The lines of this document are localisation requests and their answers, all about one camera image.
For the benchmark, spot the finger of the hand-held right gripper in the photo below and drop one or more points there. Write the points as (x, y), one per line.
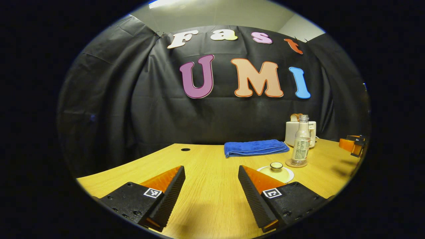
(347, 145)
(355, 137)

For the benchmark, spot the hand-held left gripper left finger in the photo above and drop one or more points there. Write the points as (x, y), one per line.
(171, 196)

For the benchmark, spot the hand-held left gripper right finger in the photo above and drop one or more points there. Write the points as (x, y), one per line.
(254, 199)

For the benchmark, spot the yellow ceramic teacup lid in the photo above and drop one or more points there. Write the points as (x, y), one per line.
(282, 174)

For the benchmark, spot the clear plastic water bottle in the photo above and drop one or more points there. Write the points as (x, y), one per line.
(301, 146)

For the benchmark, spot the round wooden coaster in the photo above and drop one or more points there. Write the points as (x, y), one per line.
(289, 164)

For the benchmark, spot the blue folded towel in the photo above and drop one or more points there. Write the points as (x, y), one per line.
(255, 148)

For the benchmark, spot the white toaster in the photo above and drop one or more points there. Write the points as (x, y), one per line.
(290, 132)

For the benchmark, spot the toast bread slice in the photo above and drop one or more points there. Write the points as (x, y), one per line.
(294, 117)

